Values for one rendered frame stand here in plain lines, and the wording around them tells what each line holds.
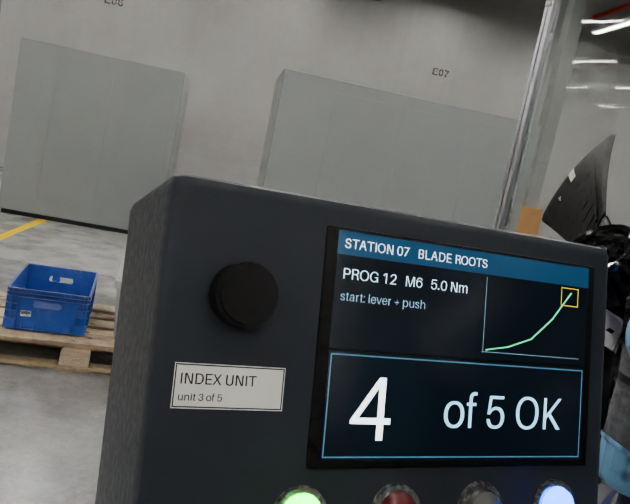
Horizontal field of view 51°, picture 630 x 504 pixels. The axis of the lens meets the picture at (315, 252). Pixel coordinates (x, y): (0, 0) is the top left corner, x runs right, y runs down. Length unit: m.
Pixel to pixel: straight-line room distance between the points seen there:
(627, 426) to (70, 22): 13.03
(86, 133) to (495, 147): 4.48
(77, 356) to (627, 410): 3.11
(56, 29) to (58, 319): 10.20
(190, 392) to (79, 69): 7.79
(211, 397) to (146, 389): 0.03
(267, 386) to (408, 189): 6.26
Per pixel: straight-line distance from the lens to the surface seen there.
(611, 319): 1.14
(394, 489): 0.33
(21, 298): 3.62
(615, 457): 0.70
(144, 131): 7.90
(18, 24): 13.62
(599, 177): 1.33
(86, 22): 13.36
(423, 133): 6.56
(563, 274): 0.39
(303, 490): 0.31
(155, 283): 0.29
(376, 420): 0.32
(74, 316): 3.62
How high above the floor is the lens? 1.27
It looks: 8 degrees down
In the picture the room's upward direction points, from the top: 11 degrees clockwise
